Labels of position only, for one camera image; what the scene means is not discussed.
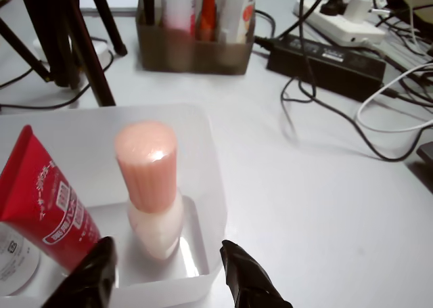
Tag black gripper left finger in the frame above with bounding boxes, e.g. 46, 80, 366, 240
42, 236, 118, 308

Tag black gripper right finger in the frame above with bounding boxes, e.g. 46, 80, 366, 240
219, 239, 294, 308

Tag pink cosmetic bottle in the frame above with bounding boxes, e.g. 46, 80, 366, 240
114, 119, 183, 261

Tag clear spray bottle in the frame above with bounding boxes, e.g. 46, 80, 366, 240
0, 221, 41, 297

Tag red hand cream tube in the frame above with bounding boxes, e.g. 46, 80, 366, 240
0, 125, 102, 273

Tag translucent white plastic bin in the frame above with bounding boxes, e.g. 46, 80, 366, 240
0, 103, 228, 308

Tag black power adapter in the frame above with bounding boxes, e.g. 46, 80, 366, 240
266, 33, 387, 102

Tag brown organizer box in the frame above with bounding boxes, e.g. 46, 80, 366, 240
136, 0, 256, 76

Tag white tube with orange print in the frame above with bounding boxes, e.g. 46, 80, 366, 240
218, 0, 260, 44

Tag white power strip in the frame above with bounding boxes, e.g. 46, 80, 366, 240
292, 0, 386, 48

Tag black item in organizer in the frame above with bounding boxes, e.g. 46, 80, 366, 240
141, 0, 157, 26

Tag white pink tube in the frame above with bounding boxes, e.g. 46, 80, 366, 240
161, 0, 198, 35

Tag white plug charger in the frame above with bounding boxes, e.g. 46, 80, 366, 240
344, 0, 373, 23

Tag black adapter cable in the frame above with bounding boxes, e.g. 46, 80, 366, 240
279, 76, 433, 162

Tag black thin cable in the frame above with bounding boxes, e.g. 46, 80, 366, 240
0, 49, 115, 112

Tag white cable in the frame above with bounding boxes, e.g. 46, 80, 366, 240
355, 62, 433, 133

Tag black camera tripod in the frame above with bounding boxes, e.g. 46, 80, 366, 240
0, 0, 129, 108

